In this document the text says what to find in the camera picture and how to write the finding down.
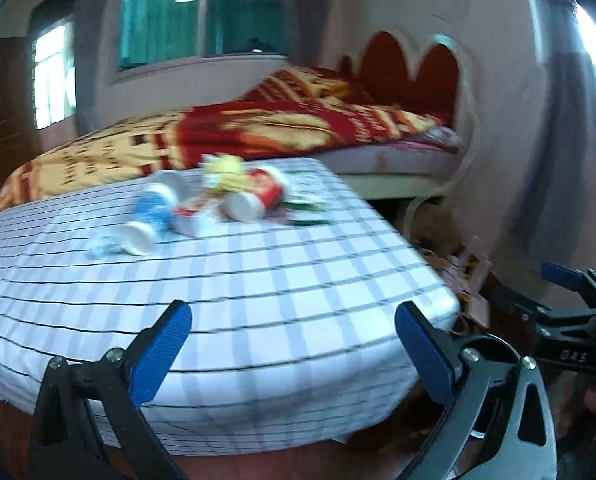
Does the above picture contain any grey hanging towel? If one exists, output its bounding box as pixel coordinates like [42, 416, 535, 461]
[510, 52, 596, 266]

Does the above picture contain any cardboard box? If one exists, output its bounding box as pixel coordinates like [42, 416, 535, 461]
[402, 202, 491, 330]

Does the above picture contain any small white red box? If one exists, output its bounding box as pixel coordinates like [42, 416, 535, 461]
[172, 200, 220, 237]

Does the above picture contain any checkered white tablecloth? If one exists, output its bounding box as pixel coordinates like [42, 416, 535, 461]
[0, 157, 458, 456]

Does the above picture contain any blue white paper cup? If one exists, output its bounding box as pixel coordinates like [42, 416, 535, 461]
[116, 170, 188, 256]

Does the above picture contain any red paper cup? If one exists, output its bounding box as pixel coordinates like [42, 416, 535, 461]
[222, 166, 289, 222]

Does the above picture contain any yellow crumpled wrapper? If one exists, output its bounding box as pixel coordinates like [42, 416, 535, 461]
[199, 154, 252, 196]

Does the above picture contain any bed with grey mattress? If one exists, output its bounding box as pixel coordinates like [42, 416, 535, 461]
[316, 128, 470, 200]

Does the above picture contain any green white carton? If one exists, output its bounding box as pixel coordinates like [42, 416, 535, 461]
[283, 171, 332, 226]

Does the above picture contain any brown wooden door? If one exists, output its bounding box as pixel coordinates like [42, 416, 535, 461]
[0, 37, 41, 189]

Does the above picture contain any red yellow patterned blanket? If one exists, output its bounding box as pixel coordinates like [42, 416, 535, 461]
[0, 66, 441, 212]

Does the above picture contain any red heart-shaped headboard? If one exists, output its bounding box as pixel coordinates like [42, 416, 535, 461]
[338, 30, 466, 128]

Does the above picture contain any window with green curtain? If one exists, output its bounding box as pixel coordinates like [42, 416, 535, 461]
[117, 0, 287, 72]

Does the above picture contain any grey curtain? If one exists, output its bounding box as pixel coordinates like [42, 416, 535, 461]
[284, 0, 330, 65]

